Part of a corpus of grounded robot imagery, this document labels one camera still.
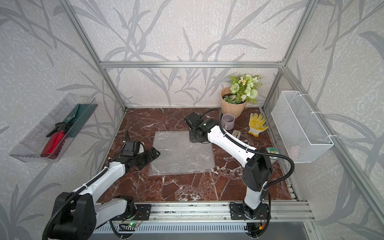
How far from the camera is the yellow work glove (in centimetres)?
107

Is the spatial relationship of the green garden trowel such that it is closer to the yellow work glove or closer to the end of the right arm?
the end of the right arm

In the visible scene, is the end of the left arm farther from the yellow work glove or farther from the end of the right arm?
the yellow work glove

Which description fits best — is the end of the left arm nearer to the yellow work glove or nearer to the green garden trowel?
the green garden trowel
